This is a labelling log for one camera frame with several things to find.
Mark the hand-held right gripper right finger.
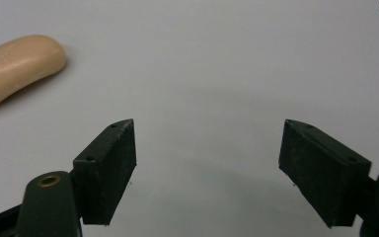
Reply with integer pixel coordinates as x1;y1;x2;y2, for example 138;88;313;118
277;118;373;229

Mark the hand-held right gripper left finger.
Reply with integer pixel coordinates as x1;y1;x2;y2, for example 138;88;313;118
72;118;137;226

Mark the beige soap bar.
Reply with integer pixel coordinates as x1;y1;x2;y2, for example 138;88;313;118
0;34;68;112

